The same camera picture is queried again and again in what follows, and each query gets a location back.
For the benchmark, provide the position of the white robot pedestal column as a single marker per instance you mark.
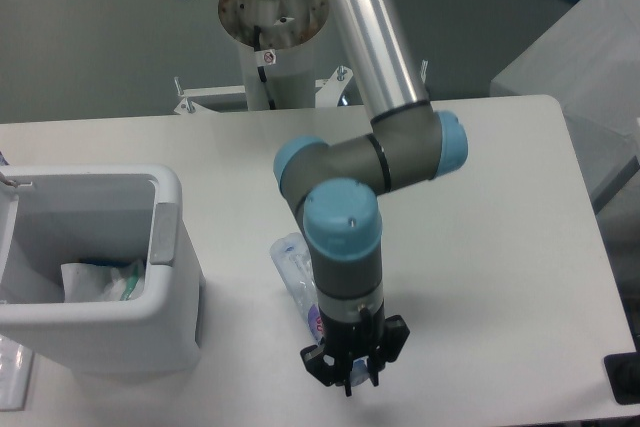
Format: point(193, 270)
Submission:
point(275, 41)

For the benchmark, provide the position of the clear plastic water bottle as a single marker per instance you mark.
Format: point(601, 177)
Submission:
point(293, 262)

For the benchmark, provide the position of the black device at table edge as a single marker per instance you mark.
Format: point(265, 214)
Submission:
point(623, 374)

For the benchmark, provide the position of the white plastic trash can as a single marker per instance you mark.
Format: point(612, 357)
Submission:
point(105, 215)

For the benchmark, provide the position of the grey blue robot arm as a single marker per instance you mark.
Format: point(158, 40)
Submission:
point(332, 190)

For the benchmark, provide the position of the white covered side table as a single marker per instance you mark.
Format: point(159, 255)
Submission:
point(589, 62)

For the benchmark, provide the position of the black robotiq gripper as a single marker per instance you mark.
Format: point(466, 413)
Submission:
point(376, 338)

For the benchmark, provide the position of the clear plastic wrapper with green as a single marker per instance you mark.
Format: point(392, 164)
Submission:
point(86, 282)

